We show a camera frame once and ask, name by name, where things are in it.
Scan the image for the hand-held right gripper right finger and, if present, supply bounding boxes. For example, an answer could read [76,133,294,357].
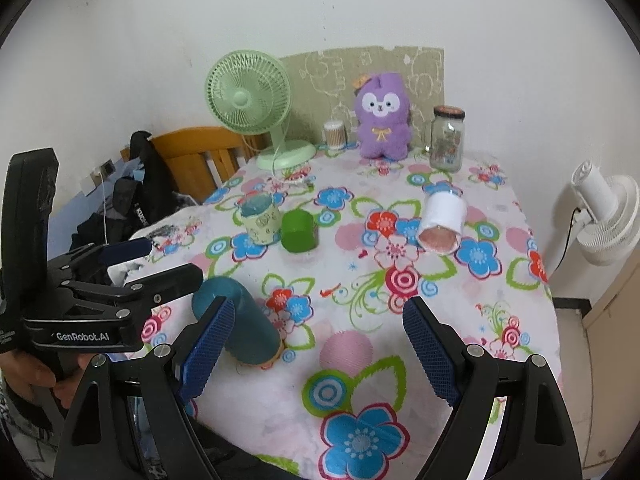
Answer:
[402,296,587,480]

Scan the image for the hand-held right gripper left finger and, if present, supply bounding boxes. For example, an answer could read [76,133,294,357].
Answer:
[52,296,237,480]

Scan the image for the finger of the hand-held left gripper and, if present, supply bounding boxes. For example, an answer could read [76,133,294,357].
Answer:
[60,262,205,322]
[47,237,153,282]

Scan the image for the teal cup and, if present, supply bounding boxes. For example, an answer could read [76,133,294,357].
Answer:
[192,277,284,366]

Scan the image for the patterned pale green cup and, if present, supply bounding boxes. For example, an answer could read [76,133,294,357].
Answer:
[238,193,280,246]

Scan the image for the white cup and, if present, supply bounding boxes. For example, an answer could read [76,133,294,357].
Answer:
[417,190,467,254]

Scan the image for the person's left hand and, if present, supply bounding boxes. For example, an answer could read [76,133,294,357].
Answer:
[0,350,94,411]

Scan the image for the dark clothes pile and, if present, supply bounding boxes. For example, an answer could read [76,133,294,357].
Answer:
[67,189,202,263]

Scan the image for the black bag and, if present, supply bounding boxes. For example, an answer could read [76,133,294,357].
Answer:
[112,130,177,241]

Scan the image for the floral tablecloth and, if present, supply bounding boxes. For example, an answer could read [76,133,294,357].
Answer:
[107,146,564,480]

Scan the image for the wooden chair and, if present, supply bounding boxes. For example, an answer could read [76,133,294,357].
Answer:
[120,126,274,204]

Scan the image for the beige cabinet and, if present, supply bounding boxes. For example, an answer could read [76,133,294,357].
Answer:
[552,255,640,472]

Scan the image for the green desk fan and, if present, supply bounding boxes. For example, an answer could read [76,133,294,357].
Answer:
[204,49,317,171]

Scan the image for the glass jar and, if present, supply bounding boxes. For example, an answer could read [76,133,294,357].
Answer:
[428,104,468,170]

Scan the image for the white fan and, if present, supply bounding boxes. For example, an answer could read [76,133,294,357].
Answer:
[570,160,640,267]

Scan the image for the cotton swab container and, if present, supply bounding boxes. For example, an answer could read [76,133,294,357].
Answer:
[323,119,347,149]

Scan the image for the purple plush toy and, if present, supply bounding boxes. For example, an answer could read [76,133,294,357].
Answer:
[353,71,414,160]

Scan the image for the wall socket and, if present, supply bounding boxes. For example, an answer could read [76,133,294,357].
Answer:
[90,159,117,182]

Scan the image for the black power cable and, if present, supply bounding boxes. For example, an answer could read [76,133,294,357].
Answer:
[549,204,582,273]

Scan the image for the beige patterned wall cloth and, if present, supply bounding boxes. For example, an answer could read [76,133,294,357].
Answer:
[277,45,446,145]

